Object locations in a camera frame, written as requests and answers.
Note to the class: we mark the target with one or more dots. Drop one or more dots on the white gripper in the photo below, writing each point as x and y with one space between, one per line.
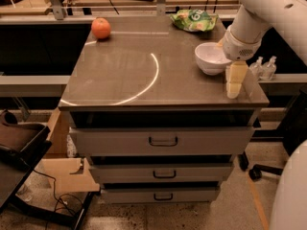
239 49

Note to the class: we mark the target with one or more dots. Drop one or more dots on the white bowl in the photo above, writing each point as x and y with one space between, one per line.
211 59

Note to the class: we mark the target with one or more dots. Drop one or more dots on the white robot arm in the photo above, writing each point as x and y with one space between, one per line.
289 18

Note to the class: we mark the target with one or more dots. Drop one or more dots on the clear plastic bottle left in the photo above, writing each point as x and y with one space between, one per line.
256 68

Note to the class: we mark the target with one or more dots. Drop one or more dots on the clear plastic bottle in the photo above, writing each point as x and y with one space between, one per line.
256 68
268 69

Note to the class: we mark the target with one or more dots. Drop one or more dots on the clear plastic bottle right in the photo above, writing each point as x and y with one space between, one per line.
268 69

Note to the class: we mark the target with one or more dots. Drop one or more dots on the green chip bag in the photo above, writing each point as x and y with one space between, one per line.
194 21

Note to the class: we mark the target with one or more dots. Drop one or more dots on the grey drawer cabinet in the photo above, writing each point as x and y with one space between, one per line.
145 76

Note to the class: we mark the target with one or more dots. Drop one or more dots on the middle grey drawer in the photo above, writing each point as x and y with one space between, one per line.
155 173

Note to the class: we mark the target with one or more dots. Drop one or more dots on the grey drawer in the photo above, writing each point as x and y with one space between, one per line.
159 142
160 195
155 173

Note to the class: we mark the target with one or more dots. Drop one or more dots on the orange fruit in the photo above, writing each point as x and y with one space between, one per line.
100 27

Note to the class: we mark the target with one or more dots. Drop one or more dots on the top grey drawer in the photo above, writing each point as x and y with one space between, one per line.
159 142

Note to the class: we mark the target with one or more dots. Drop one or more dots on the bottom grey drawer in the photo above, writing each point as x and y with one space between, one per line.
160 195

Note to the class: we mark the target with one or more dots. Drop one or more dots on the cardboard box piece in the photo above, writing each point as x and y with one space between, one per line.
72 174

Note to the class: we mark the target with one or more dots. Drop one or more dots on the black tray cart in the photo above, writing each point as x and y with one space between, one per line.
22 146

